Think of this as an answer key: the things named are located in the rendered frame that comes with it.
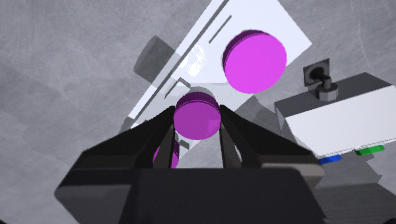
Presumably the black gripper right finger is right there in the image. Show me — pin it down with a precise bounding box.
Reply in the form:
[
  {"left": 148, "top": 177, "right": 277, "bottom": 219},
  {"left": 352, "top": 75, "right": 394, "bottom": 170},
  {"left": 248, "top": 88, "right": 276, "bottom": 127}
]
[{"left": 219, "top": 104, "right": 325, "bottom": 191}]

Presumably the white button housing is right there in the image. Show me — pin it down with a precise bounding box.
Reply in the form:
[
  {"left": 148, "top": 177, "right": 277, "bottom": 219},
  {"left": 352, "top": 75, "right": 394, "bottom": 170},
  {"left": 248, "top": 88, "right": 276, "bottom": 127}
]
[{"left": 274, "top": 58, "right": 396, "bottom": 164}]

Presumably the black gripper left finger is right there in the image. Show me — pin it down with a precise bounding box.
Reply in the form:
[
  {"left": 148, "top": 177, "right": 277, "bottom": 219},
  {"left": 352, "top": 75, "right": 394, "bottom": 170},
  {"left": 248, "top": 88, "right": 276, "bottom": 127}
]
[{"left": 70, "top": 105, "right": 175, "bottom": 170}]

